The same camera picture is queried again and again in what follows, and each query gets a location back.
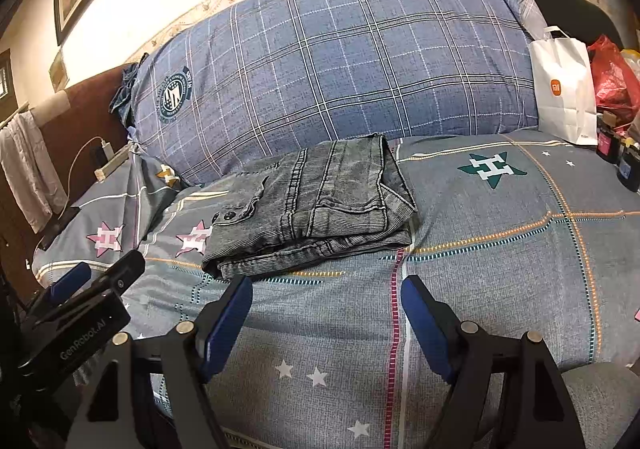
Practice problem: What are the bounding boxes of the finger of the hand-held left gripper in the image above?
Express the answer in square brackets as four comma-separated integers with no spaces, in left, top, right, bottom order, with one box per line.
[75,250,146,302]
[27,263,93,325]

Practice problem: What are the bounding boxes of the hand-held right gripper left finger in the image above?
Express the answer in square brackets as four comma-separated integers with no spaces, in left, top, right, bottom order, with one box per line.
[65,275,254,449]

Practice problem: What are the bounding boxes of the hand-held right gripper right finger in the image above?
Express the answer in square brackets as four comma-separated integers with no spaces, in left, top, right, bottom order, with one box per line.
[400,275,586,449]

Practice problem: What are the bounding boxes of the grey denim pants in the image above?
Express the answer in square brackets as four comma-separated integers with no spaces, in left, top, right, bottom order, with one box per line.
[201,133,419,281]

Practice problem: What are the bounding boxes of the black phone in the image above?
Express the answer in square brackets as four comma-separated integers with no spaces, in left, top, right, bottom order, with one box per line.
[37,206,81,253]

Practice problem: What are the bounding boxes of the white power strip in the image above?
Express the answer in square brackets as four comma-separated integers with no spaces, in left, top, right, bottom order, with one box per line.
[95,145,132,181]

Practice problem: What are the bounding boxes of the grey star print bedsheet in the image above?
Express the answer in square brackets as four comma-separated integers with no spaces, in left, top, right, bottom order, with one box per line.
[31,126,640,449]

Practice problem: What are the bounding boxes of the light grey towel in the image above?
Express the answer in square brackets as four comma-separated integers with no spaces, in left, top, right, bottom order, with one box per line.
[0,111,69,234]

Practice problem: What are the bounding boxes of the brown headboard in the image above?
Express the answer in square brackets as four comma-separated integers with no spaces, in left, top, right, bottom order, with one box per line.
[0,61,147,295]

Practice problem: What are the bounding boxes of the dark bottle blue label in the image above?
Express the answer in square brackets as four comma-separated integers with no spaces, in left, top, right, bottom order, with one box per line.
[617,139,640,192]

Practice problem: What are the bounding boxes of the dark bottle pink label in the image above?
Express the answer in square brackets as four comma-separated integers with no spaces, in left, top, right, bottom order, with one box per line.
[597,111,621,164]

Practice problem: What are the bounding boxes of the blue plaid quilt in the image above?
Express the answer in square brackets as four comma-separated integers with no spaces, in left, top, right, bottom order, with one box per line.
[110,0,543,187]

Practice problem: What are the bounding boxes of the white paper bag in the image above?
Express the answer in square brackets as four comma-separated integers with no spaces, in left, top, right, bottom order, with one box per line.
[529,26,600,146]

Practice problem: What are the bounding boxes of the red plastic bag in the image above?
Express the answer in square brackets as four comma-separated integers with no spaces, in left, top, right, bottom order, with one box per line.
[587,35,640,128]

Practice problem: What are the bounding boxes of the black bag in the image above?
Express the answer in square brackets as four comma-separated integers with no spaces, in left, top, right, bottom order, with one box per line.
[505,0,627,52]

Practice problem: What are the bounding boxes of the white charger cable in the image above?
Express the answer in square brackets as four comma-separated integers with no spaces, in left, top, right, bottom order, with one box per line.
[66,136,106,204]

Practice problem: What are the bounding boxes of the towel rail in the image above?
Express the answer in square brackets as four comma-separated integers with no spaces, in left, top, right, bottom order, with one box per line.
[0,101,31,130]

